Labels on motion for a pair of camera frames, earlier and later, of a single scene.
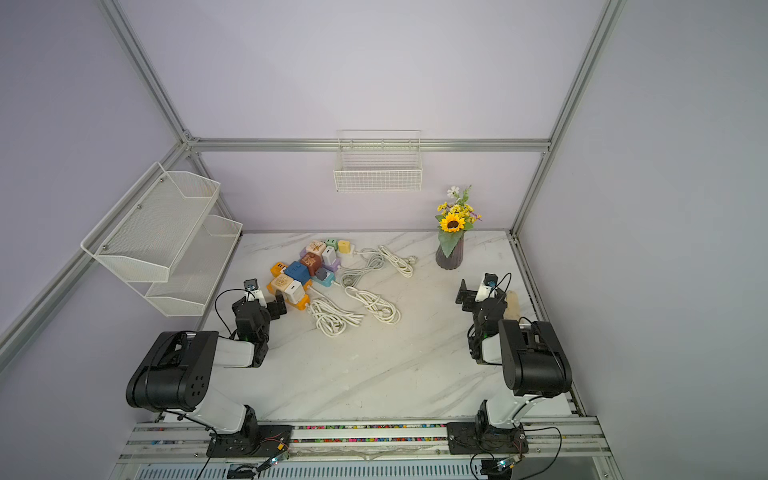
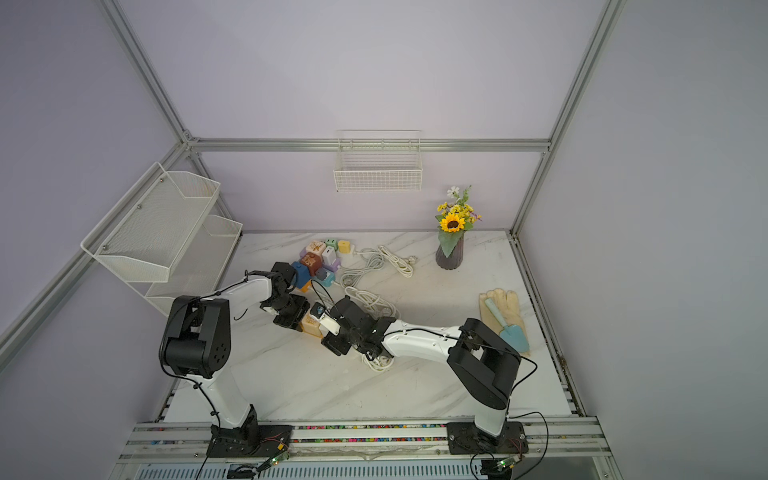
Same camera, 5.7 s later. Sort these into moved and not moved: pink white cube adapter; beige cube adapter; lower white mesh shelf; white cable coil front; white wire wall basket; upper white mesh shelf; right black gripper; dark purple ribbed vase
Moved: white cable coil front; right black gripper; beige cube adapter
Not moved: white wire wall basket; upper white mesh shelf; dark purple ribbed vase; pink white cube adapter; lower white mesh shelf
